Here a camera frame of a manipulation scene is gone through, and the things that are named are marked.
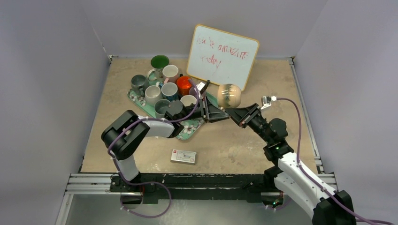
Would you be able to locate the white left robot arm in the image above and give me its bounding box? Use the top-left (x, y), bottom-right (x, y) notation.
top-left (101, 99), bottom-right (230, 192)

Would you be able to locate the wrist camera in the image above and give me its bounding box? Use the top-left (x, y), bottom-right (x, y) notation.
top-left (196, 82), bottom-right (207, 94)
top-left (260, 96), bottom-right (277, 111)

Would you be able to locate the grey ribbed mug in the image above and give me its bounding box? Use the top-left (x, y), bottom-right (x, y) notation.
top-left (154, 99), bottom-right (170, 119)

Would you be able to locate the yellow framed whiteboard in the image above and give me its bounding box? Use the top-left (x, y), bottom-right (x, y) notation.
top-left (186, 24), bottom-right (260, 90)

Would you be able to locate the green floral tray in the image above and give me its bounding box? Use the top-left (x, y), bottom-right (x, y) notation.
top-left (127, 89), bottom-right (218, 140)

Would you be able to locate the beige mug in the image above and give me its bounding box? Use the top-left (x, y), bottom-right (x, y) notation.
top-left (217, 84), bottom-right (241, 108)

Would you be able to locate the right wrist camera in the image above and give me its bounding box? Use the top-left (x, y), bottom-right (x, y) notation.
top-left (260, 96), bottom-right (277, 111)

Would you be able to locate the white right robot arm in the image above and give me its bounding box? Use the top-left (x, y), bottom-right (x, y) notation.
top-left (225, 104), bottom-right (357, 225)

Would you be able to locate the white speckled mug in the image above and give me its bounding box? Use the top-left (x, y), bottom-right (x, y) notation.
top-left (145, 85), bottom-right (163, 106)

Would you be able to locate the lilac mug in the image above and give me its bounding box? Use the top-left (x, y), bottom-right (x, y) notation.
top-left (189, 86), bottom-right (198, 98)

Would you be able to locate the pink faceted mug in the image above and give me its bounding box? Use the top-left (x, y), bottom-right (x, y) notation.
top-left (162, 65), bottom-right (180, 83)

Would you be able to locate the blue grey mug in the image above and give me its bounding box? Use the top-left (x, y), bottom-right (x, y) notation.
top-left (130, 75), bottom-right (150, 97)

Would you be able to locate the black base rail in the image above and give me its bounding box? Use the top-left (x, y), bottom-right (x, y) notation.
top-left (65, 172), bottom-right (338, 206)

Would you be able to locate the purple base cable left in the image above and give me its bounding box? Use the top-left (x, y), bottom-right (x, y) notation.
top-left (120, 180), bottom-right (173, 218)

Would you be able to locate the black mug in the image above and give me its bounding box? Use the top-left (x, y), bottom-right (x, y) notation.
top-left (180, 95), bottom-right (197, 107)

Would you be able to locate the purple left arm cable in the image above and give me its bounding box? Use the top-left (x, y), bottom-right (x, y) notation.
top-left (107, 78), bottom-right (201, 187)

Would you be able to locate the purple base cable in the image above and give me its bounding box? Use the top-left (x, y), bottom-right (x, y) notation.
top-left (120, 180), bottom-right (173, 218)
top-left (266, 197), bottom-right (291, 212)

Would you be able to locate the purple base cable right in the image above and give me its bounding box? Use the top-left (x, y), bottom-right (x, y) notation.
top-left (266, 197), bottom-right (291, 212)

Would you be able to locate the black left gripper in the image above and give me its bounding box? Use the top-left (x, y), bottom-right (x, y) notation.
top-left (177, 96), bottom-right (229, 123)

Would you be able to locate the orange mug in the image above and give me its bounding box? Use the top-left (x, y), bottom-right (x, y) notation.
top-left (176, 76), bottom-right (192, 96)

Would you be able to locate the small white cardboard box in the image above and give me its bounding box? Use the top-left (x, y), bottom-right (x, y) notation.
top-left (170, 150), bottom-right (197, 165)

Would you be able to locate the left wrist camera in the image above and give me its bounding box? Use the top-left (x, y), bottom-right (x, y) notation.
top-left (196, 82), bottom-right (207, 94)

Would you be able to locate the floral mug green inside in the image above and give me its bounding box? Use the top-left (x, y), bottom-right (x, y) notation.
top-left (147, 55), bottom-right (169, 81)

